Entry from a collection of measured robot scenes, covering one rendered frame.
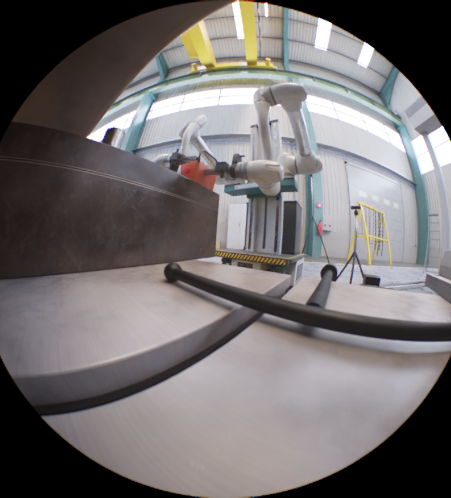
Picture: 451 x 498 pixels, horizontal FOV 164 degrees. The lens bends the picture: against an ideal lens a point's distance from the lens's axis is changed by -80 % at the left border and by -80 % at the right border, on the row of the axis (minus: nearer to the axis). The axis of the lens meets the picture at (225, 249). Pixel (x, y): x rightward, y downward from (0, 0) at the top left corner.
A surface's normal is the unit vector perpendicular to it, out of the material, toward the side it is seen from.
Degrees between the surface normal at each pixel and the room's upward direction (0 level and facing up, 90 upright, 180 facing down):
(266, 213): 90
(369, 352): 0
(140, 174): 90
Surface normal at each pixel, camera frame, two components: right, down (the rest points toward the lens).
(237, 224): -0.15, 0.05
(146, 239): 0.88, 0.09
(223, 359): 0.07, -1.00
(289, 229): -0.59, 0.01
